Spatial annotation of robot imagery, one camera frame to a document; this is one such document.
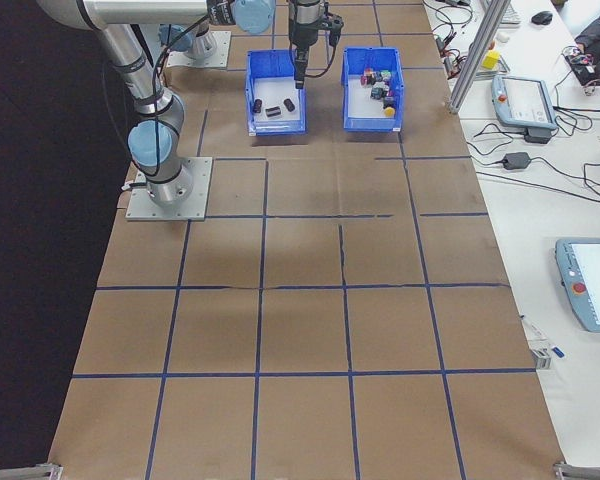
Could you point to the blue battery storage bin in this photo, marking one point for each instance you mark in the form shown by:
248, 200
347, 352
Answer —
270, 62

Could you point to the blue push-button storage bin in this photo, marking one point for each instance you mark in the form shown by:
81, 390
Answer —
365, 57

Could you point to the black cylindrical battery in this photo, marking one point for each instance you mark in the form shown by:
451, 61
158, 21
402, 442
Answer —
288, 105
256, 105
271, 112

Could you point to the black pendant connector box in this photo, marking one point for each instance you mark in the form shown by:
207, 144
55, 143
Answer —
537, 136

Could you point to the small grey box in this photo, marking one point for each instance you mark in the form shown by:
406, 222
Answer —
541, 359

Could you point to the black cylindrical capacitors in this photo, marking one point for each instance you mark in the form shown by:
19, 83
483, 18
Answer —
275, 92

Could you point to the red mushroom push button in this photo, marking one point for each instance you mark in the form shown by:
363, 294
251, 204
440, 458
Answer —
366, 80

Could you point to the pile of push-button switches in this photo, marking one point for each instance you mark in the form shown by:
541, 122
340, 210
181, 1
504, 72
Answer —
360, 105

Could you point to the yellow cube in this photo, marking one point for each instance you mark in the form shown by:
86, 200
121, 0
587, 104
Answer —
491, 60

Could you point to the silver metal holder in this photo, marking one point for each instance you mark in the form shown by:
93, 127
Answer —
505, 67

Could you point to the white keyboard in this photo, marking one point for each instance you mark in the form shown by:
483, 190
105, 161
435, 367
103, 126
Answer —
510, 10

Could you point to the grey blue teach pendant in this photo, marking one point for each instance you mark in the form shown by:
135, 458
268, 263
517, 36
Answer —
525, 100
595, 285

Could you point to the black power adapter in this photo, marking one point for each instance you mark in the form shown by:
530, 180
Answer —
517, 161

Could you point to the black computer mouse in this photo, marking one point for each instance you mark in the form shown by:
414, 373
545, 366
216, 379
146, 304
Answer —
542, 17

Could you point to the small electronics circuit board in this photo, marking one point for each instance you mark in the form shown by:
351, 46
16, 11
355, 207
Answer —
580, 57

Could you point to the white pen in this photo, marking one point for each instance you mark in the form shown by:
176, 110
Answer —
531, 329

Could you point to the blue capped marker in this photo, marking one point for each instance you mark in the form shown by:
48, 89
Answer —
555, 350

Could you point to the aluminium profile bar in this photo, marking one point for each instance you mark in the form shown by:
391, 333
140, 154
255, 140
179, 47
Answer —
20, 472
587, 472

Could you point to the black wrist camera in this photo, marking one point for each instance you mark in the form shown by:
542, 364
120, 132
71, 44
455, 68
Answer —
335, 25

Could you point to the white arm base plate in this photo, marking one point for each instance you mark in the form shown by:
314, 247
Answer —
222, 50
200, 200

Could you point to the green white switch block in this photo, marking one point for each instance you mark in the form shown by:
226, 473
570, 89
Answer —
386, 75

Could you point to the yellow push button switch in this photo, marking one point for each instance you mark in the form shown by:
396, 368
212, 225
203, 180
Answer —
390, 106

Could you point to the aluminium profile post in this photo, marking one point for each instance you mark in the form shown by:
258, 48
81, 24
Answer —
475, 55

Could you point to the black frame cover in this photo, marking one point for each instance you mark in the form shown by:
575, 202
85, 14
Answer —
30, 250

